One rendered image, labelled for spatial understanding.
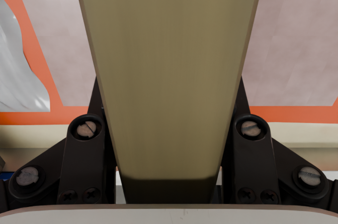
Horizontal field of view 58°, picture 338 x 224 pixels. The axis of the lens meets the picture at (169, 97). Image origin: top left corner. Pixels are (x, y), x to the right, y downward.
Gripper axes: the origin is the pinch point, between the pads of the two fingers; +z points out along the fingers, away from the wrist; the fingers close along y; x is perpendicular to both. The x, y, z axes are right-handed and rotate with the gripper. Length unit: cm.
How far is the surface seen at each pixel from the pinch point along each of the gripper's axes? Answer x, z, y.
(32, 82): -12.4, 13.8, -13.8
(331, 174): -25.8, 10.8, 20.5
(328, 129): -21.0, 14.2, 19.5
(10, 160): -24.9, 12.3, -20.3
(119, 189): -234, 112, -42
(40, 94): -14.3, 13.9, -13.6
